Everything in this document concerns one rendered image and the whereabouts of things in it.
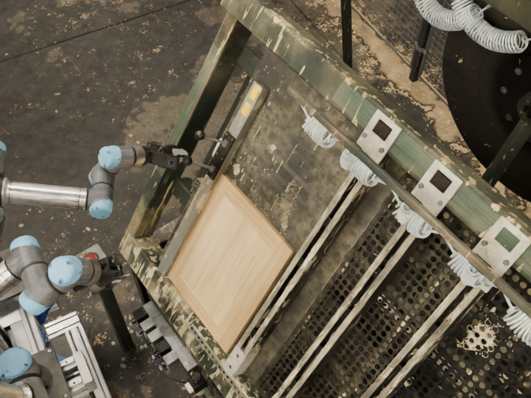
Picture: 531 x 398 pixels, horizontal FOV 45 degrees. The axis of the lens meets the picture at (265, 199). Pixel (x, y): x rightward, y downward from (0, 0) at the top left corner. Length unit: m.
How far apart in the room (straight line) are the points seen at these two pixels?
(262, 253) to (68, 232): 1.96
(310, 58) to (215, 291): 1.02
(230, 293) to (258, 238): 0.28
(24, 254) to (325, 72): 1.03
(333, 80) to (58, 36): 3.59
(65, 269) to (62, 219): 2.45
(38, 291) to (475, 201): 1.17
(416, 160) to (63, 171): 2.94
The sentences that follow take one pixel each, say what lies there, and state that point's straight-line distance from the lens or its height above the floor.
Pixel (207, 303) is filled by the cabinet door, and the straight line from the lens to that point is 2.62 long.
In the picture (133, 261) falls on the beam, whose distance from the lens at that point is 2.90.
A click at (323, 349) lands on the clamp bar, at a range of 2.19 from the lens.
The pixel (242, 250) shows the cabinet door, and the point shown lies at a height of 1.22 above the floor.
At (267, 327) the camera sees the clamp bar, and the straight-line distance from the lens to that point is 2.35.
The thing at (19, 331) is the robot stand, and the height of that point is 0.95.
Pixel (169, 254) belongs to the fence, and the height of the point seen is 0.99.
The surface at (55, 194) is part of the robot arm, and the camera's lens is 2.24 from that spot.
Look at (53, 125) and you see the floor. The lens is 4.68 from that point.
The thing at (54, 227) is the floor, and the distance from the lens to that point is 4.14.
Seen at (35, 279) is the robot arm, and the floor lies 1.81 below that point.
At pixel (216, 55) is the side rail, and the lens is 2.44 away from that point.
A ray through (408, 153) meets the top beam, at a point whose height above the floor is 1.89.
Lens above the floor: 3.30
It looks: 54 degrees down
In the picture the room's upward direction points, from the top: 1 degrees clockwise
